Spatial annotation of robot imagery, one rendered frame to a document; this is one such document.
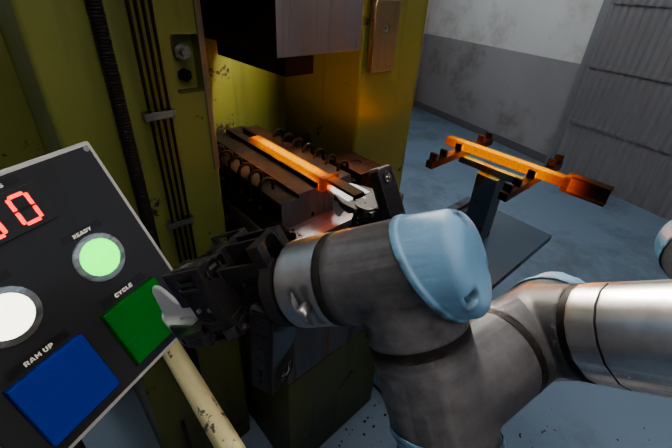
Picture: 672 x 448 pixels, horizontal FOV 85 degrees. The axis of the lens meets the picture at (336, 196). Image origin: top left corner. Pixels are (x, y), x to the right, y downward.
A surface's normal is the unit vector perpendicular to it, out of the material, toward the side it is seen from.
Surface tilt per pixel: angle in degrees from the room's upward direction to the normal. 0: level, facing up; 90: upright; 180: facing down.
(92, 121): 90
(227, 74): 90
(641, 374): 105
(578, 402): 0
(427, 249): 48
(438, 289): 79
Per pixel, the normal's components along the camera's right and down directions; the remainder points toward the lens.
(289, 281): -0.56, -0.14
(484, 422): 0.53, -0.11
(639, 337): -0.90, -0.18
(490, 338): 0.06, -0.87
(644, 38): -0.88, 0.20
